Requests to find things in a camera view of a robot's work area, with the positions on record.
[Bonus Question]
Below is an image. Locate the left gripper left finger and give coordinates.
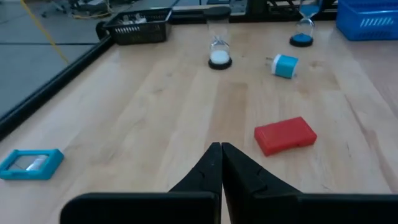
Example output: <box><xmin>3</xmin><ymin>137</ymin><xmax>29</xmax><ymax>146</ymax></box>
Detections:
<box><xmin>60</xmin><ymin>142</ymin><xmax>223</xmax><ymax>224</ymax></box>

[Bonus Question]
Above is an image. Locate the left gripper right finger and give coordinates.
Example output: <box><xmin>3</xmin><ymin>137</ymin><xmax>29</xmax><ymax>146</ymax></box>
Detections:
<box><xmin>221</xmin><ymin>142</ymin><xmax>398</xmax><ymax>224</ymax></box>

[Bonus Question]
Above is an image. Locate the red box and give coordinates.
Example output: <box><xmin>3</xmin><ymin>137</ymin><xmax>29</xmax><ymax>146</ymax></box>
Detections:
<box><xmin>254</xmin><ymin>116</ymin><xmax>318</xmax><ymax>157</ymax></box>

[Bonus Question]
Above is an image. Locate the white sand hourglass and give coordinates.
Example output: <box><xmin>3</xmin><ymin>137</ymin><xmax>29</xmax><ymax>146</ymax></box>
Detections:
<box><xmin>203</xmin><ymin>6</ymin><xmax>233</xmax><ymax>70</ymax></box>

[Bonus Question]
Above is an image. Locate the teal framed small box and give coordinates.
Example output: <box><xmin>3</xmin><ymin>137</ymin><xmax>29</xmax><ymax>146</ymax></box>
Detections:
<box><xmin>0</xmin><ymin>148</ymin><xmax>65</xmax><ymax>181</ymax></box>

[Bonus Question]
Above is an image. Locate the blue sand hourglass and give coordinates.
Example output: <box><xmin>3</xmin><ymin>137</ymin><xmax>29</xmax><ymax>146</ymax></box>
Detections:
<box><xmin>289</xmin><ymin>0</ymin><xmax>324</xmax><ymax>48</ymax></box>

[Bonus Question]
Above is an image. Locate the black plastic basket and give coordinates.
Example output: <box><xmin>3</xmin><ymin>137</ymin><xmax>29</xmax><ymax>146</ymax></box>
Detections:
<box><xmin>102</xmin><ymin>7</ymin><xmax>174</xmax><ymax>46</ymax></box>

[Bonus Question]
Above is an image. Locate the blue plastic basket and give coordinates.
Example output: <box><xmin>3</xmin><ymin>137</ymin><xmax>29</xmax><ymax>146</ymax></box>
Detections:
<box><xmin>335</xmin><ymin>0</ymin><xmax>398</xmax><ymax>42</ymax></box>

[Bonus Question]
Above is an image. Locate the teal and white wall charger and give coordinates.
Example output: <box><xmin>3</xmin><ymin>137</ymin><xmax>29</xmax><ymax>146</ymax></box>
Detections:
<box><xmin>266</xmin><ymin>54</ymin><xmax>299</xmax><ymax>80</ymax></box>

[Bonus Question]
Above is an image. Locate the yellow cable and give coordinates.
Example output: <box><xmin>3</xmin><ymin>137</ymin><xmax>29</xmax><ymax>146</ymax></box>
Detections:
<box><xmin>20</xmin><ymin>0</ymin><xmax>70</xmax><ymax>65</ymax></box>

